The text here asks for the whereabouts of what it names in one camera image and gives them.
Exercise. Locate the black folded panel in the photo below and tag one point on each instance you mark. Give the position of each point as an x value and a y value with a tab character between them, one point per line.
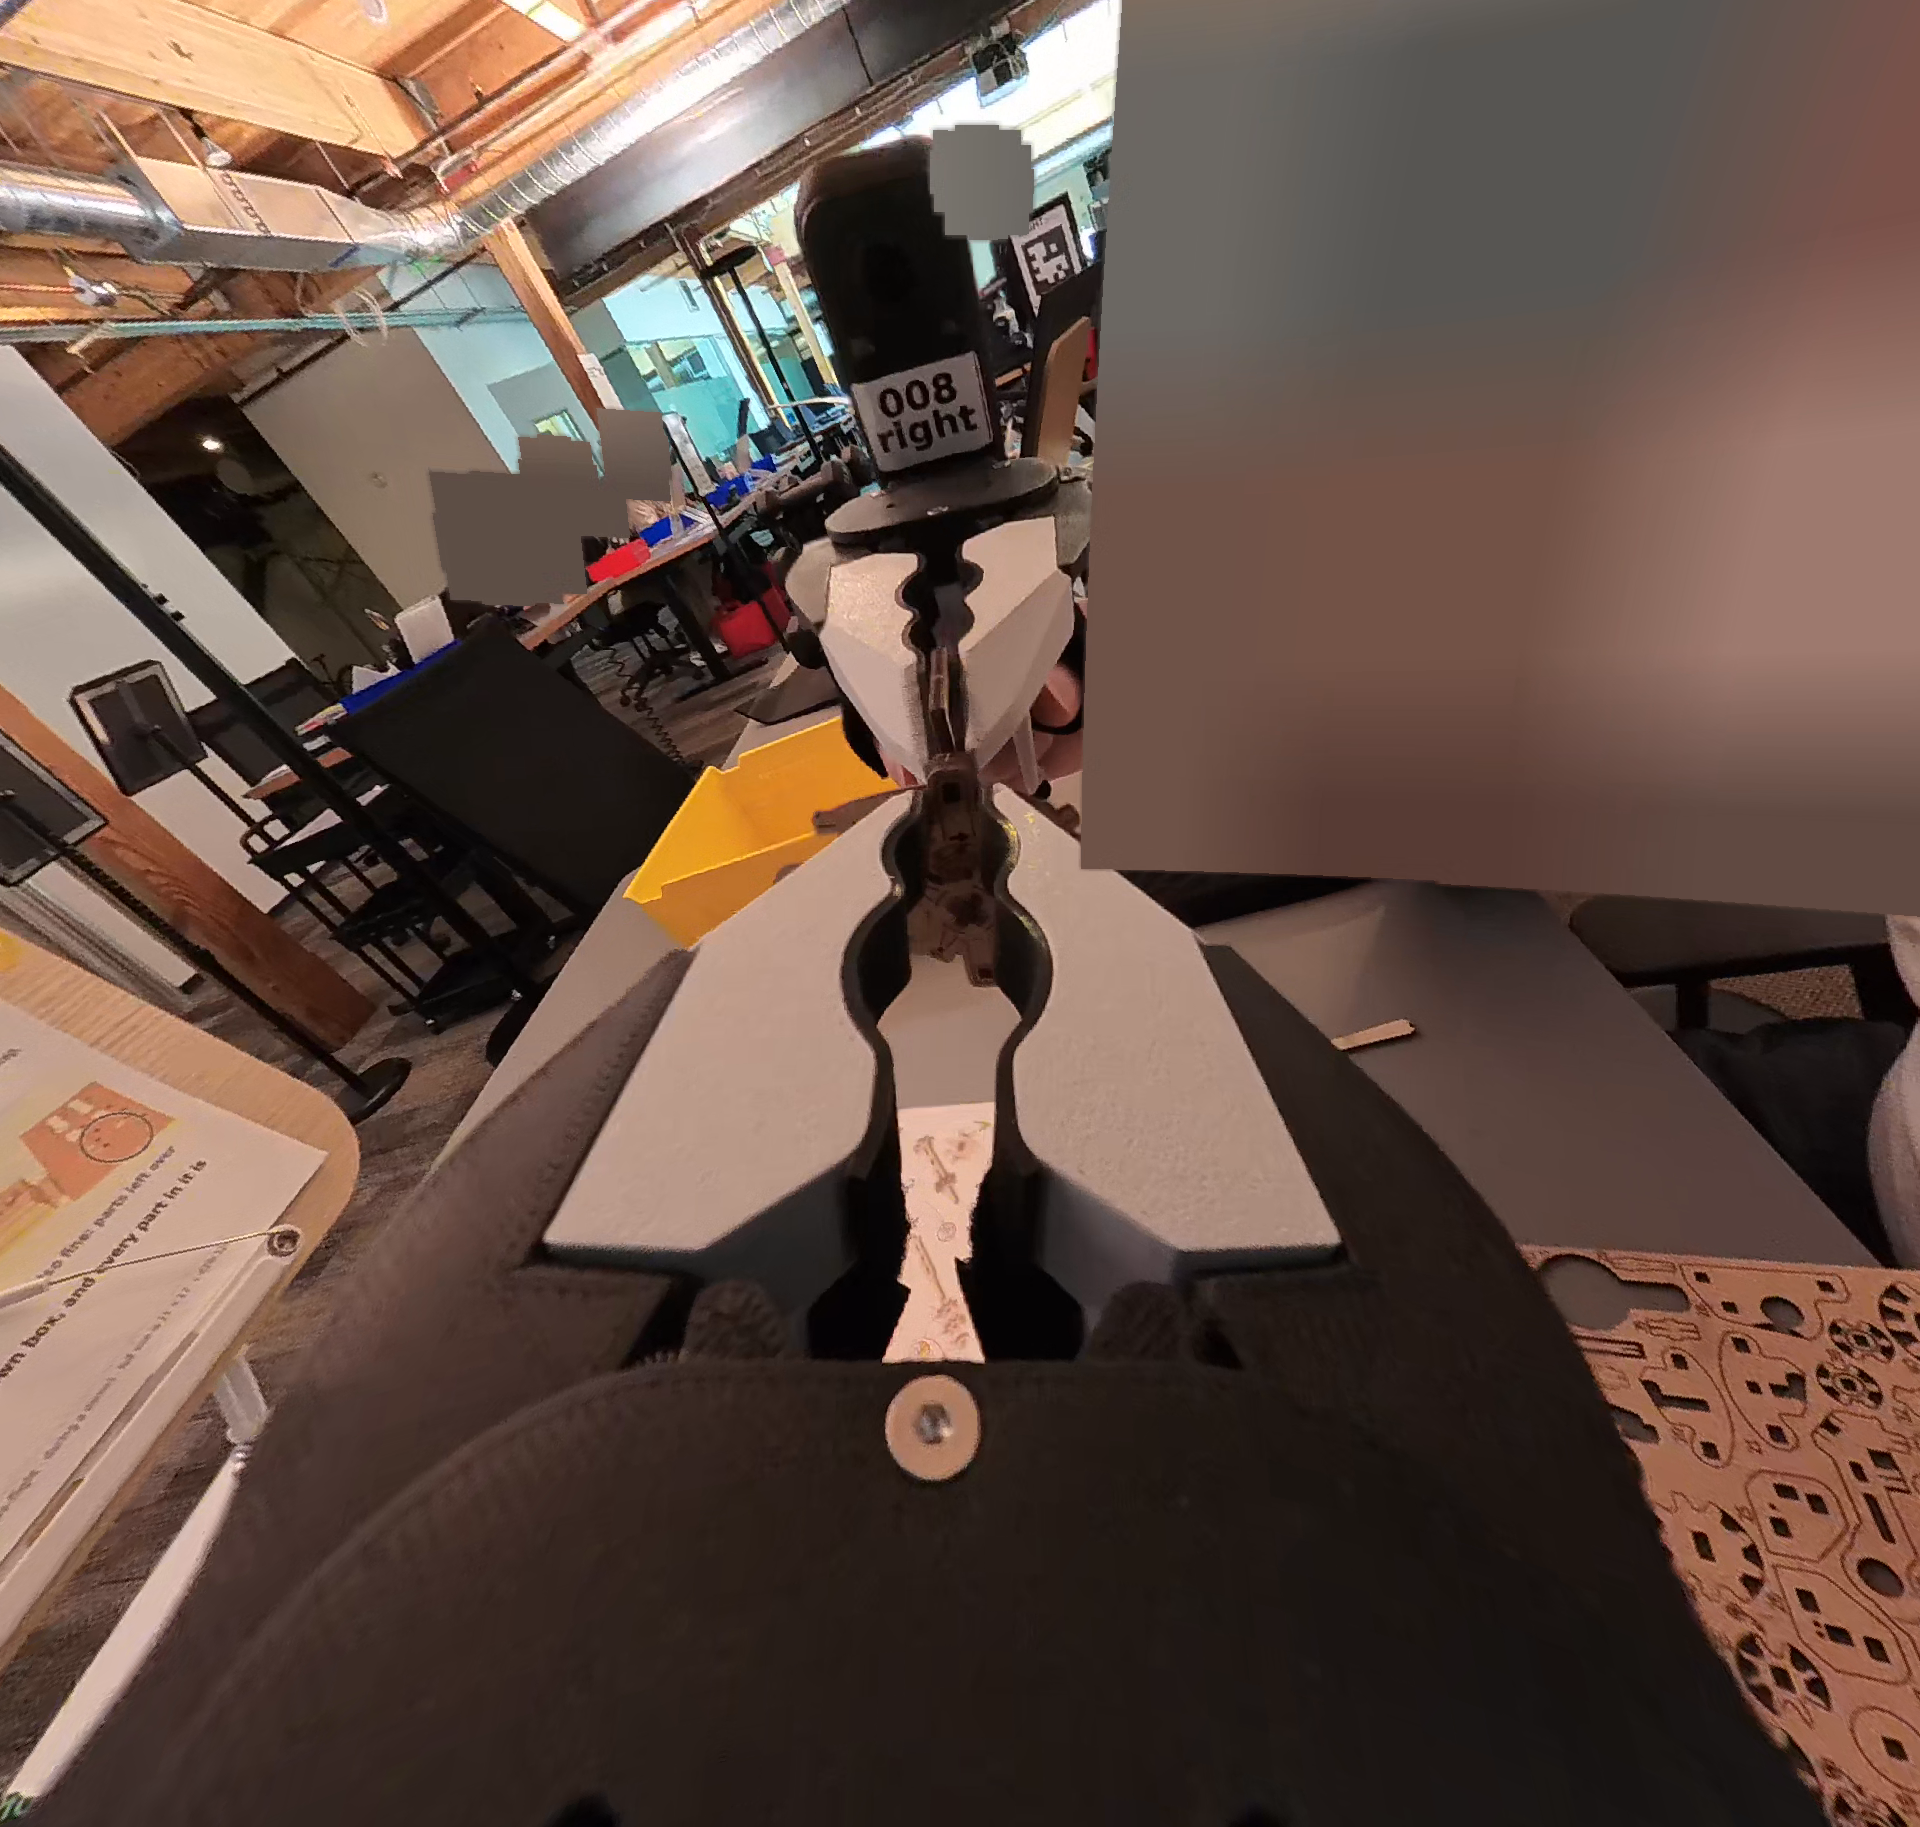
496	749

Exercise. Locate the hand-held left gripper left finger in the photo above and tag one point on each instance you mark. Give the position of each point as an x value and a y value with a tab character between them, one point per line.
721	1107

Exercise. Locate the white parts diagram paper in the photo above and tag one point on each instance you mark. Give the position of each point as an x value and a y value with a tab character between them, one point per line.
937	1228

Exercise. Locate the yellow plastic bin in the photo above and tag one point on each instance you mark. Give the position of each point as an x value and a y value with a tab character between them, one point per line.
735	830

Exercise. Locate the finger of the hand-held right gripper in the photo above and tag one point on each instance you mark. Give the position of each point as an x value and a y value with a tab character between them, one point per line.
1011	628
861	643

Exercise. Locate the small wooden strip piece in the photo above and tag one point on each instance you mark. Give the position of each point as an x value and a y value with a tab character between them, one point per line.
1372	1036

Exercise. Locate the small wooden model assembly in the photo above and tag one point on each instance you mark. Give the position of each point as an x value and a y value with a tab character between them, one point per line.
948	869

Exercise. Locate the tablet on stand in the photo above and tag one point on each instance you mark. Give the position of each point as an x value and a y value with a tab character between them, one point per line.
137	724

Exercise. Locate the silver ceiling air duct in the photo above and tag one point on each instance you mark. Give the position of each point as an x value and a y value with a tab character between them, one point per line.
271	207

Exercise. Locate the printed instruction sheet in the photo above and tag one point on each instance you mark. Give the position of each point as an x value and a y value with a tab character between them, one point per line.
106	1257

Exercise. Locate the black and white fiducial tag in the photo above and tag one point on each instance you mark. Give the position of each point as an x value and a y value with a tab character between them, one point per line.
1047	248

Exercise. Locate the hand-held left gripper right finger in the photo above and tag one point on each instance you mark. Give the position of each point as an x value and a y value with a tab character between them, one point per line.
1155	1107

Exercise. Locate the person's right hand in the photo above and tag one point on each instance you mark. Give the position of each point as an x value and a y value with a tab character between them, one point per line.
1060	690

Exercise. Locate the red storage bin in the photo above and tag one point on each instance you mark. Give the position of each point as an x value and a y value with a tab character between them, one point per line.
621	560

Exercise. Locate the black pole floor stand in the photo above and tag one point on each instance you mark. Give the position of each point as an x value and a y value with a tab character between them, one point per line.
226	689

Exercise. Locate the laser-cut wooden parts sheet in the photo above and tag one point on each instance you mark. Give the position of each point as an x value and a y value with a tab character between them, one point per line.
1785	1483

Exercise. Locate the light wooden board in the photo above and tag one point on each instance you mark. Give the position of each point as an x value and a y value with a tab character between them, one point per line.
306	1107

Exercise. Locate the black metal rack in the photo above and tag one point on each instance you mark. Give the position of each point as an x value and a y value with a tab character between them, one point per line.
361	869

